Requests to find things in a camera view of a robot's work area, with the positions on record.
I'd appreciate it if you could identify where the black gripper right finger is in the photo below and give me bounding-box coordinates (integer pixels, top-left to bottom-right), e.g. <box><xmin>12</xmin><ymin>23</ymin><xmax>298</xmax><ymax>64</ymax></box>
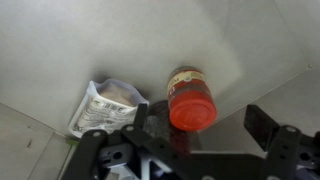
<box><xmin>243</xmin><ymin>104</ymin><xmax>279</xmax><ymax>151</ymax></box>

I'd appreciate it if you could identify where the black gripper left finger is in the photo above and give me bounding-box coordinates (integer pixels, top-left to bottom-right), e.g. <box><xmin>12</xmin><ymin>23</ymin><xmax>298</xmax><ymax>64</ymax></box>
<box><xmin>134</xmin><ymin>104</ymin><xmax>148</xmax><ymax>128</ymax></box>

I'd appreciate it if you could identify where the small red lid jar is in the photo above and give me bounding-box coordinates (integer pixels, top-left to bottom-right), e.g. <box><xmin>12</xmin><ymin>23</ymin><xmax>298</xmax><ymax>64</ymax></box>
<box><xmin>167</xmin><ymin>66</ymin><xmax>217</xmax><ymax>131</ymax></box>

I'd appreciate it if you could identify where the white foil food pouch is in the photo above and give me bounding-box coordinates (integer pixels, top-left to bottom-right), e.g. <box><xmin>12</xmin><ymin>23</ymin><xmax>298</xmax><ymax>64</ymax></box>
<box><xmin>68</xmin><ymin>79</ymin><xmax>149</xmax><ymax>138</ymax></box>

